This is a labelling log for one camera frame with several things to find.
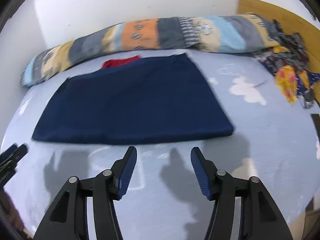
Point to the navy blue work jacket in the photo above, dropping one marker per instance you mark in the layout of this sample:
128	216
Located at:
151	100

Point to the wooden headboard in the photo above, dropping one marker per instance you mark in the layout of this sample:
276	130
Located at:
290	23

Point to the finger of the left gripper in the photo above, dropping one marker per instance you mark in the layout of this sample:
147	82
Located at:
11	157

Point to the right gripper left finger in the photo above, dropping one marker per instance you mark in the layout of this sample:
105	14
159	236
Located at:
66	217

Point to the colourful patterned crumpled cloth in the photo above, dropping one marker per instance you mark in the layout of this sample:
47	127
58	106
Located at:
290	66

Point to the light blue cloud bedsheet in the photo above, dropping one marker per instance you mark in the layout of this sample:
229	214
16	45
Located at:
273	140

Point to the striped patchwork rolled quilt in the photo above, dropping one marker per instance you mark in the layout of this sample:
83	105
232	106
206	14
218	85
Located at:
242	33

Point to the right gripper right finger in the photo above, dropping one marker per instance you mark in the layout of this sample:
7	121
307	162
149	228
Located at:
260	217

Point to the black smartphone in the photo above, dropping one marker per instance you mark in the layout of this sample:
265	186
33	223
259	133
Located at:
316	122

